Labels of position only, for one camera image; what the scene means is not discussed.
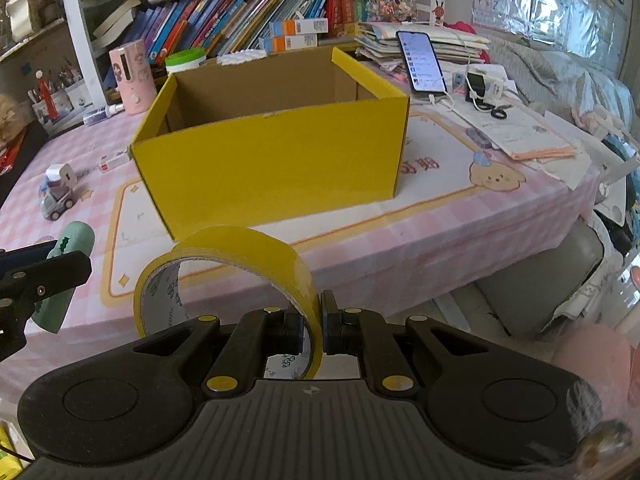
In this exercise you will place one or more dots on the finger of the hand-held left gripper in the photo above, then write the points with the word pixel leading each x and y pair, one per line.
pixel 27 255
pixel 55 275

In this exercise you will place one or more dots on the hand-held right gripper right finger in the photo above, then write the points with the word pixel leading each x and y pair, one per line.
pixel 328 322

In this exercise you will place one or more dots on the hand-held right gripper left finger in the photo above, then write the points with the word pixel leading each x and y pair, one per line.
pixel 295 332

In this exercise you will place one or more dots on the green dinosaur toy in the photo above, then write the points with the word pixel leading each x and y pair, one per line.
pixel 75 240

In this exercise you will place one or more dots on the grey toy car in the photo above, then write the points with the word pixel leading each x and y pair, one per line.
pixel 57 202

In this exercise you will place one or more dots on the white plug charger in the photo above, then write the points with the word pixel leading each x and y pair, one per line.
pixel 63 175

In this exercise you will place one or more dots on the yellow tape roll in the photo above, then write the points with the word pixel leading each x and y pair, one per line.
pixel 240 240

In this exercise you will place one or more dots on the yellow cardboard box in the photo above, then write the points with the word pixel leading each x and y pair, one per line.
pixel 280 160

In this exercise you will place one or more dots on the small red white box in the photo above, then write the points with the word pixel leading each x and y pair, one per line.
pixel 114 161

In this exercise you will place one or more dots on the small spray bottle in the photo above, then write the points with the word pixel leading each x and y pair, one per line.
pixel 102 114

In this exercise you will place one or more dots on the white pen holders with pens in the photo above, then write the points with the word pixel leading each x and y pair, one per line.
pixel 65 95

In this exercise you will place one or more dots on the pink checkered tablecloth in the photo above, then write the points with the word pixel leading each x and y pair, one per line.
pixel 450 210

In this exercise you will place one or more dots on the red tassel ornament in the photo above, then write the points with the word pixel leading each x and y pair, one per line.
pixel 43 87

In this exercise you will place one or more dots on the yellow-bordered desk mat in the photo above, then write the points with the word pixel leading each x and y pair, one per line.
pixel 440 170

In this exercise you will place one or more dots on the pink humidifier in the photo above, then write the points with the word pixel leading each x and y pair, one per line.
pixel 132 77

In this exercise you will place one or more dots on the grey chair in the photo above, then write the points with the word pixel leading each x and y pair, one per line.
pixel 540 280

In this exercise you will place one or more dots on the white wooden bookshelf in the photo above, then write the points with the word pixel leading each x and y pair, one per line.
pixel 80 35

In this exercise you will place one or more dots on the white jar green lid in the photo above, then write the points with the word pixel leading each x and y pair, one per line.
pixel 185 62

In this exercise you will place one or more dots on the thick white-paged books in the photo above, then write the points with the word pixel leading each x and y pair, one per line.
pixel 115 20

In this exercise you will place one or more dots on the black scissors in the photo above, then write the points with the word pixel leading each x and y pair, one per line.
pixel 500 112

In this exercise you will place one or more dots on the white pink paper booklet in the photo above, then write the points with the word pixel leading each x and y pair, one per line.
pixel 525 135

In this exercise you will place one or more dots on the smartphone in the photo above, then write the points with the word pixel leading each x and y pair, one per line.
pixel 421 60

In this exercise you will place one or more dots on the white quilted pouch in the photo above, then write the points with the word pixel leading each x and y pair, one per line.
pixel 240 58

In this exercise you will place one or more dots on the small white orange boxes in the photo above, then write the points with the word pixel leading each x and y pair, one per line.
pixel 295 35

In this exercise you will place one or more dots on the row of colourful books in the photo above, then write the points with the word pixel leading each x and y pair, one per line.
pixel 215 15

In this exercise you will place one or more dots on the stack of open booklets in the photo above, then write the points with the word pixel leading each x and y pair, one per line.
pixel 450 42

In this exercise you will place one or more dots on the colourful flower ornament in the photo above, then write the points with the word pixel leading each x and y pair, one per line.
pixel 392 5

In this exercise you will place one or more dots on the red boxed book set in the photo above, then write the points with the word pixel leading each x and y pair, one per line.
pixel 365 0

